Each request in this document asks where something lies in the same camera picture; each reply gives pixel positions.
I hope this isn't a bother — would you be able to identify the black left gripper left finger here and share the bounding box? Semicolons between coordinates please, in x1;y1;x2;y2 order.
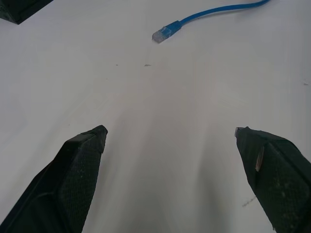
0;125;108;233

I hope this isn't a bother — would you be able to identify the black box corner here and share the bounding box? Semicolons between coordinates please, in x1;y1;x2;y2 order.
0;0;54;25

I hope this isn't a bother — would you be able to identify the blue ethernet cable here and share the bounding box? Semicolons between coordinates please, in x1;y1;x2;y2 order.
152;0;272;44

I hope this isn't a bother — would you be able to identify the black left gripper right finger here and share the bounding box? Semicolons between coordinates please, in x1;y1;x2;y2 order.
234;126;311;233

